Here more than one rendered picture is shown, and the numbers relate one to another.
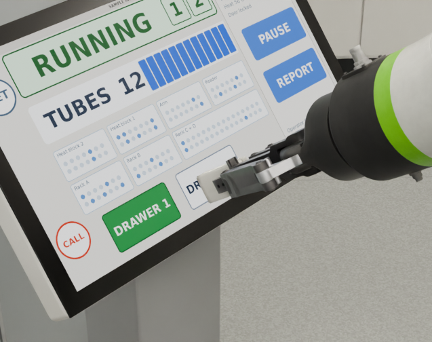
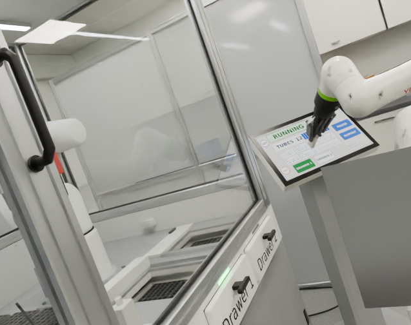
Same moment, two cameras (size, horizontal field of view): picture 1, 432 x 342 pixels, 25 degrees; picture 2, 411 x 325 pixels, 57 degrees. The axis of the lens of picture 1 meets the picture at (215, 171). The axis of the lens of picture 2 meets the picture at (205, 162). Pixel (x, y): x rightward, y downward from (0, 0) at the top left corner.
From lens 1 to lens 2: 0.90 m
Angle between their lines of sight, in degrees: 39
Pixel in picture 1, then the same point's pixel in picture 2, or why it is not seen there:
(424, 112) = (322, 86)
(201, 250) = not seen: hidden behind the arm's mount
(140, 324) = (320, 210)
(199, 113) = (319, 144)
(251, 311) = not seen: hidden behind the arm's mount
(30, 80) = (272, 139)
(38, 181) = (275, 158)
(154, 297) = (322, 202)
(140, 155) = (302, 153)
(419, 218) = not seen: outside the picture
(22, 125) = (271, 148)
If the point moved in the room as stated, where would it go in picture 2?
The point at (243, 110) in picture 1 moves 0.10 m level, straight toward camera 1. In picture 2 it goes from (333, 142) to (329, 147)
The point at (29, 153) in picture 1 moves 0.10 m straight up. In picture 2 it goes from (273, 153) to (266, 132)
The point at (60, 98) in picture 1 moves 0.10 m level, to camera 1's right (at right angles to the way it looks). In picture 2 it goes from (280, 142) to (300, 137)
